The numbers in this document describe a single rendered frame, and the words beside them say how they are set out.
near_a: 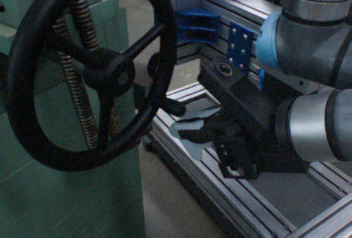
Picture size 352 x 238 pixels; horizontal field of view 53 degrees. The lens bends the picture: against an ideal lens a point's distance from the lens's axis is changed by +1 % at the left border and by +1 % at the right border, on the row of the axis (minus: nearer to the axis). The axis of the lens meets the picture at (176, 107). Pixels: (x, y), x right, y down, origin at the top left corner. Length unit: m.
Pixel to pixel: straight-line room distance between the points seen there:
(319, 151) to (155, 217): 0.97
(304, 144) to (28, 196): 0.53
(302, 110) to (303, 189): 0.80
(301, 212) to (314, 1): 0.78
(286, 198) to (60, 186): 0.67
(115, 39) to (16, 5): 0.30
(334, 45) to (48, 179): 0.57
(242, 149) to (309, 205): 0.72
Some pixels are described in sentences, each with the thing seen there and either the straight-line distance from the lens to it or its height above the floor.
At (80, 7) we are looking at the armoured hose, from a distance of 0.51.
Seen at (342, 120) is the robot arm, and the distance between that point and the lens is 0.37.
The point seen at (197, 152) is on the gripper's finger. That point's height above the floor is 0.70.
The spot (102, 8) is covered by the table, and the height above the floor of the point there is 0.86.
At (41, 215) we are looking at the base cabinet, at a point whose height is 0.45.
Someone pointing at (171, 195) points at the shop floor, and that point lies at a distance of 1.36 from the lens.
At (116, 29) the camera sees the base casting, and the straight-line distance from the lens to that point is 0.73.
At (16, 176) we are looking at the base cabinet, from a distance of 0.70.
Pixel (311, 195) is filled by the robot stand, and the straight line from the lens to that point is 1.17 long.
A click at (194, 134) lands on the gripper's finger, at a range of 0.45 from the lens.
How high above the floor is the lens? 1.05
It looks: 36 degrees down
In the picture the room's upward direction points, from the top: straight up
